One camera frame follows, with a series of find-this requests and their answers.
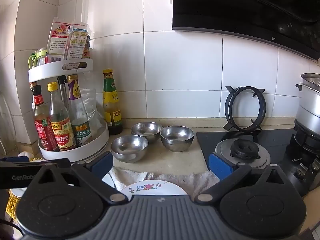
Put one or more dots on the yellow cap vinegar bottle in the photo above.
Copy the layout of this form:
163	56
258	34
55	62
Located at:
61	130

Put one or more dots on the red cap sauce bottle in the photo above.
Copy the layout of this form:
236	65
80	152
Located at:
42	127

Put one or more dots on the black top steel bottle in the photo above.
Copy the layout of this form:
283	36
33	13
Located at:
62	90

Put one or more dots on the steel pot lid black knob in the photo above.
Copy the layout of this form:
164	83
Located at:
243	150

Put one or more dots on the steel steamer pot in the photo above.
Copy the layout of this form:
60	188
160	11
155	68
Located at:
308	102

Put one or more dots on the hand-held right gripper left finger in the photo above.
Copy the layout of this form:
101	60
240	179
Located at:
102	162

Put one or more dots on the stainless steel bowl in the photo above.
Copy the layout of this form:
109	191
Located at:
177	138
146	129
128	148

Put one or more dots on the floral white plate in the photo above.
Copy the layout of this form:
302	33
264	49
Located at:
150	187

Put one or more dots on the red and white seasoning packet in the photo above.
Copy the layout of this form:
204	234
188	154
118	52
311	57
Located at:
60	40

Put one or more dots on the white towel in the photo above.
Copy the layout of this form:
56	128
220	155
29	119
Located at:
155	176

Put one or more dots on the black burner grate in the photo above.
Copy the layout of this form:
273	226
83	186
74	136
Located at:
303	136

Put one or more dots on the yellow woven mat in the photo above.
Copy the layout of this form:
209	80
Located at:
11	205

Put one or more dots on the purple label sauce bottle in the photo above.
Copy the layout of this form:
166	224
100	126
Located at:
77	115

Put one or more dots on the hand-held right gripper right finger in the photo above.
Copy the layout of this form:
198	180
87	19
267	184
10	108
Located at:
217	166

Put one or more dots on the yellow and white seasoning packet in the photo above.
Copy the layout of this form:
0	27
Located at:
77	42

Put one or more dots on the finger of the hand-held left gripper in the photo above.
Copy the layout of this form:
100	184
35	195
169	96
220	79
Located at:
15	158

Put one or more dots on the black stove knob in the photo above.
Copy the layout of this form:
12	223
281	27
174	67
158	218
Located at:
301	170
315	164

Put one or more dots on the black range hood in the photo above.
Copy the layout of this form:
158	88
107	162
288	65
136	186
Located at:
245	7

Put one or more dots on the black glass cooktop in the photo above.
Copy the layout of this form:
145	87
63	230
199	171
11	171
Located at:
207	142

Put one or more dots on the green yellow label oil bottle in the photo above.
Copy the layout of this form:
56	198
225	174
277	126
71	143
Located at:
111	100

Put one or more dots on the green lid jar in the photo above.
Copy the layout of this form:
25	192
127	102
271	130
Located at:
42	56

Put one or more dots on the dark sauce bottle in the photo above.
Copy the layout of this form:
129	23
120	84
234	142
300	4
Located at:
87	47

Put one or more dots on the white two-tier condiment rack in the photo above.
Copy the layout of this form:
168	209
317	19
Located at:
75	66

